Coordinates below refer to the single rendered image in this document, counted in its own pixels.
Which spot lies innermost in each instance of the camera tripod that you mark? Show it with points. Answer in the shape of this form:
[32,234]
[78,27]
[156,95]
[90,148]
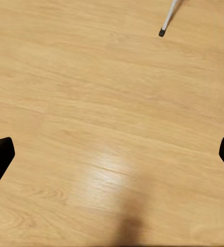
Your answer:
[163,29]

